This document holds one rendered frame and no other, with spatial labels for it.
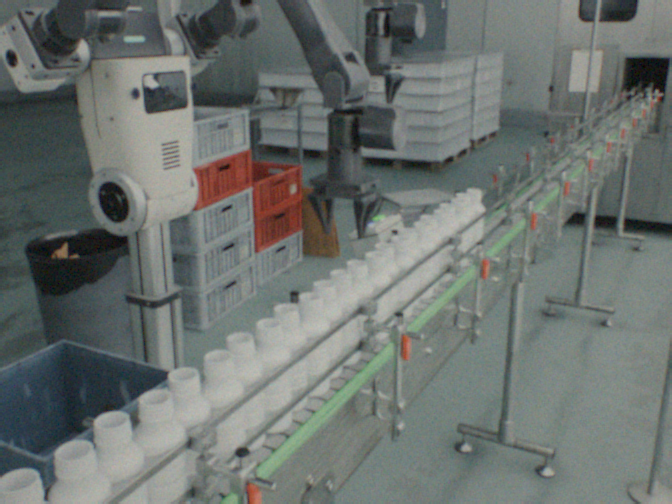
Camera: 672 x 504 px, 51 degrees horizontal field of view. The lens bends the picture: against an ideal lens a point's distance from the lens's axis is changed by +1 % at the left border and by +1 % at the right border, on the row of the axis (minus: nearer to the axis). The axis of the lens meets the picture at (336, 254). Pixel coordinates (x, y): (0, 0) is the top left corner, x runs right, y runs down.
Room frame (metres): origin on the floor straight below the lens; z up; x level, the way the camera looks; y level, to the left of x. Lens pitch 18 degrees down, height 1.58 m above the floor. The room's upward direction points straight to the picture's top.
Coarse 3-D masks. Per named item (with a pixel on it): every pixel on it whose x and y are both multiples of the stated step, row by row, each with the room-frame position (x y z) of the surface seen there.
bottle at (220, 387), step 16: (208, 352) 0.83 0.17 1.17; (224, 352) 0.83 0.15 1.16; (208, 368) 0.80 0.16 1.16; (224, 368) 0.80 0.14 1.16; (208, 384) 0.80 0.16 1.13; (224, 384) 0.80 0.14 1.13; (240, 384) 0.82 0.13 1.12; (208, 400) 0.79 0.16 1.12; (224, 400) 0.79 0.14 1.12; (240, 416) 0.81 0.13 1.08; (224, 432) 0.79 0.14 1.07; (240, 432) 0.80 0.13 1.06; (224, 448) 0.79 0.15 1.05
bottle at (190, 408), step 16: (192, 368) 0.79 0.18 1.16; (176, 384) 0.75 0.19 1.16; (192, 384) 0.76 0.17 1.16; (176, 400) 0.75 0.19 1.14; (192, 400) 0.76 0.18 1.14; (176, 416) 0.74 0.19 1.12; (192, 416) 0.75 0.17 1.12; (208, 416) 0.76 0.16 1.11; (192, 464) 0.74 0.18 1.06; (192, 480) 0.74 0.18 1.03
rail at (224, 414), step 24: (552, 144) 2.76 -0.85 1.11; (480, 216) 1.70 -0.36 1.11; (480, 240) 1.72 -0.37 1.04; (384, 288) 1.19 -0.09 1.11; (360, 312) 1.11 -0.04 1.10; (288, 360) 0.91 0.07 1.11; (264, 384) 0.85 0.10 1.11; (312, 384) 0.96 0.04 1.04; (288, 408) 0.90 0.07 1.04; (264, 432) 0.84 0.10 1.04; (168, 456) 0.68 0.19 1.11; (144, 480) 0.64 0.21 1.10
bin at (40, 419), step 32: (64, 352) 1.32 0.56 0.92; (96, 352) 1.27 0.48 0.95; (0, 384) 1.19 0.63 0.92; (32, 384) 1.25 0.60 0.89; (64, 384) 1.31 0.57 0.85; (96, 384) 1.28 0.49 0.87; (128, 384) 1.24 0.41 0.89; (160, 384) 1.13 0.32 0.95; (0, 416) 1.18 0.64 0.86; (32, 416) 1.24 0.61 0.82; (64, 416) 1.30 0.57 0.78; (96, 416) 1.28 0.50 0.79; (0, 448) 0.95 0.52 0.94; (32, 448) 1.23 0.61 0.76
